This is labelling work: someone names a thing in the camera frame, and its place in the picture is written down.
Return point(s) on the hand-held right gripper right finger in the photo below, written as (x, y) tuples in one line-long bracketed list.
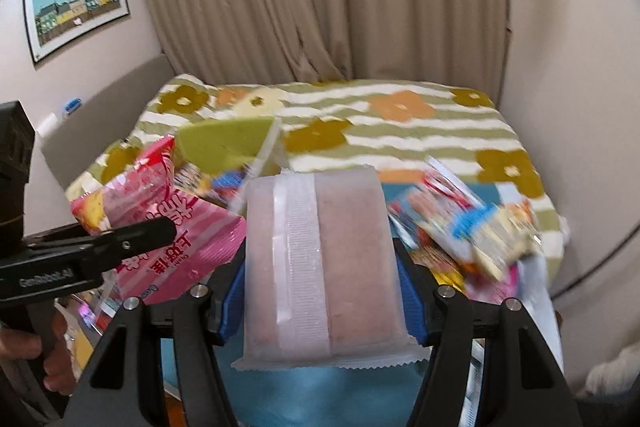
[(411, 307)]

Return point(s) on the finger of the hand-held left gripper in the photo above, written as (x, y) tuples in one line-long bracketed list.
[(125, 237)]

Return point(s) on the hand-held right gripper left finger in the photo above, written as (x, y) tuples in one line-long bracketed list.
[(232, 307)]

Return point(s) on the pink striped snack bag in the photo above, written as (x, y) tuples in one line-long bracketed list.
[(150, 197)]

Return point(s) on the translucent pink snack packet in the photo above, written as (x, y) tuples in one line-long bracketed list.
[(350, 257)]

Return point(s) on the person's left hand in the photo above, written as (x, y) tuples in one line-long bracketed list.
[(57, 367)]

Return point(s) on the small colourful snack packet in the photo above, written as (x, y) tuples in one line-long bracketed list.
[(210, 184)]

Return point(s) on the pile of colourful snack packets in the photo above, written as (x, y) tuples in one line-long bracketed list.
[(475, 227)]

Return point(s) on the blue patterned cloth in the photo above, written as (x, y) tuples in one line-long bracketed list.
[(325, 397)]

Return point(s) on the beige headboard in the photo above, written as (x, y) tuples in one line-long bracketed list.
[(110, 107)]

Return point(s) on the green snack packet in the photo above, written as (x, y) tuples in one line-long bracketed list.
[(220, 142)]

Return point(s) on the small blue white object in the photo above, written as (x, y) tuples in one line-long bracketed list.
[(73, 105)]

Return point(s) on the floral striped blanket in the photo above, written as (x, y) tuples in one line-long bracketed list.
[(400, 142)]

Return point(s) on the white fluffy object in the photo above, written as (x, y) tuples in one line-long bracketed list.
[(615, 372)]

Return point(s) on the framed wall picture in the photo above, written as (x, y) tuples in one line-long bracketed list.
[(75, 7)]

